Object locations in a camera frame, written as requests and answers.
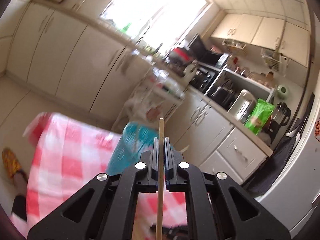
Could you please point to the red white checkered tablecloth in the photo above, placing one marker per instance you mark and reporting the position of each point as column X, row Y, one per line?
column 68, row 154

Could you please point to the silver toaster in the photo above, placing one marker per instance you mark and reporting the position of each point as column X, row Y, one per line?
column 243, row 106

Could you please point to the white utility cart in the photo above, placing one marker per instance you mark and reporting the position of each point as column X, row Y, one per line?
column 146, row 104

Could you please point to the silver refrigerator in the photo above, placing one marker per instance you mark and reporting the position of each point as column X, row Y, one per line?
column 295, row 194

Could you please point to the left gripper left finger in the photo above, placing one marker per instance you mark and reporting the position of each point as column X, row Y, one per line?
column 105, row 207

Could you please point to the black glass coffee pot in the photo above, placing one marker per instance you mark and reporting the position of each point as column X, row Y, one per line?
column 279, row 118

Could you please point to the green snack bag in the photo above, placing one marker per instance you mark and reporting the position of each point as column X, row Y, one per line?
column 259, row 116

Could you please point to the yellow patterned slipper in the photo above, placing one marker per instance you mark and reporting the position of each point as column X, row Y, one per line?
column 11, row 164

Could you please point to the teal perforated bucket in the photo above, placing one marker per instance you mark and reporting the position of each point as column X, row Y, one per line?
column 135, row 139

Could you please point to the wooden chopstick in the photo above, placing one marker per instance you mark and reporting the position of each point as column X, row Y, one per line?
column 160, row 180

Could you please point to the black stovetop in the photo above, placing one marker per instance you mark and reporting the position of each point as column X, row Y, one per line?
column 204, row 78

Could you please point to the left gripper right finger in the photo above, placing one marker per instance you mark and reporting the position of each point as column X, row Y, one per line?
column 218, row 207

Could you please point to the green round teapot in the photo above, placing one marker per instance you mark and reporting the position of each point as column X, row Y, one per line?
column 282, row 92

